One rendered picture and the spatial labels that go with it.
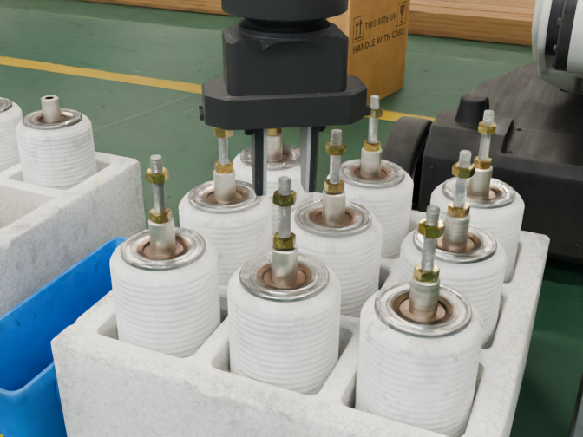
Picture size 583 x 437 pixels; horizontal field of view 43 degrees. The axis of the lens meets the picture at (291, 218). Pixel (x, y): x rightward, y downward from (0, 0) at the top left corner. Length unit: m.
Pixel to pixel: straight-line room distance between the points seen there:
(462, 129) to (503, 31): 1.47
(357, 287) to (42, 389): 0.32
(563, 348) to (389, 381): 0.47
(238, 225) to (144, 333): 0.14
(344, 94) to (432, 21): 2.06
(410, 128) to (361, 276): 0.46
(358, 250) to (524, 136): 0.52
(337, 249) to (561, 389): 0.38
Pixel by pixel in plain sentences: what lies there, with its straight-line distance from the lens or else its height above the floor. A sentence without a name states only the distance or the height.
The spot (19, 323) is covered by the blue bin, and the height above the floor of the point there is 0.10.
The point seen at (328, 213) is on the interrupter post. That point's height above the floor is 0.26.
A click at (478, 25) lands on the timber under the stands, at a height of 0.05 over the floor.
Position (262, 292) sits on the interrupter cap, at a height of 0.25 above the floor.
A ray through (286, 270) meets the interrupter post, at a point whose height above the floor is 0.26.
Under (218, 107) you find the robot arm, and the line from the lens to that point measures 0.52.
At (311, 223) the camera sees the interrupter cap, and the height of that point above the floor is 0.25.
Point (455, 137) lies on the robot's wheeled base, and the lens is 1.09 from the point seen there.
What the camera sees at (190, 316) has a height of 0.21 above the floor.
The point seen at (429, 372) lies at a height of 0.23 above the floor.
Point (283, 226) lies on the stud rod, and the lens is 0.59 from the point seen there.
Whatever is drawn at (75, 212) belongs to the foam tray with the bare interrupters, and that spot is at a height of 0.16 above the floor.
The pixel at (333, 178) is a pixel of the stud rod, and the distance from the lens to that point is 0.69.
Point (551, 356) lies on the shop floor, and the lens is 1.00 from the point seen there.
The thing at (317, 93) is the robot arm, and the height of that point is 0.42.
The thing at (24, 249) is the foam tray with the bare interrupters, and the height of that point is 0.16.
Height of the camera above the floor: 0.57
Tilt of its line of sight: 27 degrees down
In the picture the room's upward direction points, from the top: 1 degrees clockwise
